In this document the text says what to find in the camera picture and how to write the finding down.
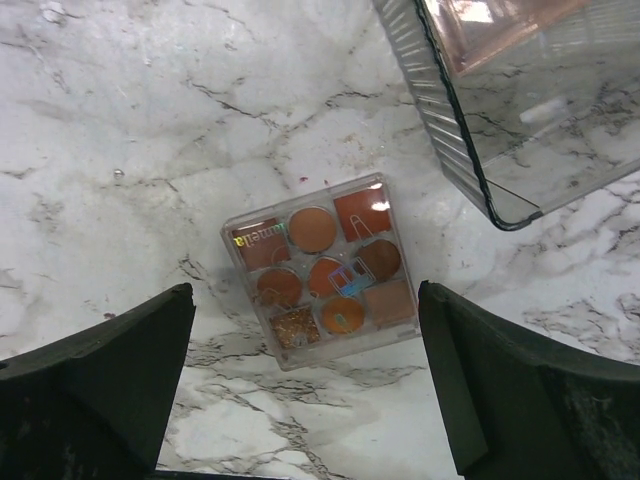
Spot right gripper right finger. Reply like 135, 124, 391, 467
418, 281, 639, 479

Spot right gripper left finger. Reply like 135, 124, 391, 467
1, 283, 196, 479

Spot orange eyeshadow palette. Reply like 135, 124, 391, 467
221, 173, 420, 371

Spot clear acrylic makeup organizer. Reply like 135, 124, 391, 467
374, 1, 639, 231

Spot rose gold clear compact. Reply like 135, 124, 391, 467
424, 0, 588, 76

